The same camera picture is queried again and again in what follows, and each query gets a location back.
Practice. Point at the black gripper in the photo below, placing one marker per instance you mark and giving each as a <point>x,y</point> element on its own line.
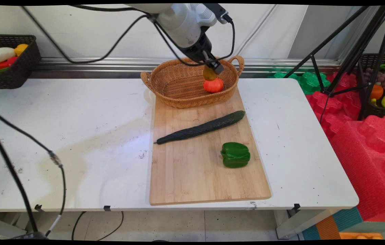
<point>197,48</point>

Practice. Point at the brownish yellow pear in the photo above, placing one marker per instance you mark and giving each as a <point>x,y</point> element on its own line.
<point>208,75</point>

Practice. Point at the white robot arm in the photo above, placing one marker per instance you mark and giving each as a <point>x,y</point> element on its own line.
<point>182,23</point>

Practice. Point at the orange-red tomato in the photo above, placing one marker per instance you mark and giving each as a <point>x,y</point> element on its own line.
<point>213,85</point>

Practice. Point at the long dark green cucumber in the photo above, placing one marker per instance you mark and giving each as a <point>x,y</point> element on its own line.
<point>199,129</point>

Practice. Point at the green bell pepper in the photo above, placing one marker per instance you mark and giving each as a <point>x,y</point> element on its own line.
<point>235,155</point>

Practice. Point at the green foam piece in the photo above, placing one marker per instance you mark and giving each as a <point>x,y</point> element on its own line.
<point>310,83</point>

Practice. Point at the light wooden cutting board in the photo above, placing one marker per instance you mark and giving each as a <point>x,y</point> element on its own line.
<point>192,173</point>

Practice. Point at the red foam piece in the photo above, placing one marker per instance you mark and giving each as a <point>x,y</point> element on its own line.
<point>332,109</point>

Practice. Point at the black tripod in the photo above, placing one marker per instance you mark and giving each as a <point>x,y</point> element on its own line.
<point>359,44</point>

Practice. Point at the black woven fruit basket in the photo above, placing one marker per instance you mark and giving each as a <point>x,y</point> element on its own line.
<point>371,110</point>

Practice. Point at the black table edge clip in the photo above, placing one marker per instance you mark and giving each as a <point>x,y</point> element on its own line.
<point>39,208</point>
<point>107,208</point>
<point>296,207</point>

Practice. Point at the orange fruit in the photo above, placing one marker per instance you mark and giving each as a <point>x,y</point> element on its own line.
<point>377,92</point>

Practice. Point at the white table leg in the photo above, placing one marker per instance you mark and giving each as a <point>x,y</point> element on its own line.
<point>298,223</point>

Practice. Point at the large red foam block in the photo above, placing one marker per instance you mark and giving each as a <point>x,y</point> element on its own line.
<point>366,163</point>

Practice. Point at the yellow bell pepper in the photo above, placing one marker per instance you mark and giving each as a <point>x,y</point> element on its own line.
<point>21,49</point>

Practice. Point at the black woven vegetable basket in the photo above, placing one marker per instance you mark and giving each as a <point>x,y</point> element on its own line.
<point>18,73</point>

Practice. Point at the teal and orange floor mat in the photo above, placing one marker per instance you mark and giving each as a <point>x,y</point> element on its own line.
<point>342,221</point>

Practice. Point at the red pepper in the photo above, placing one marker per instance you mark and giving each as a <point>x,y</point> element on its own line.
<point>0,64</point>

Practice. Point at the thick black stand pole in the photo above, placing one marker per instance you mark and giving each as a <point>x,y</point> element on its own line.
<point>12,170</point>

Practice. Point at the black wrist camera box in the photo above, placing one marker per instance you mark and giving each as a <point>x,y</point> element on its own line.
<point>218,12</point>

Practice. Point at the aluminium wall rail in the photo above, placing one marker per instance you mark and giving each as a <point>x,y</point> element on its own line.
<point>110,64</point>

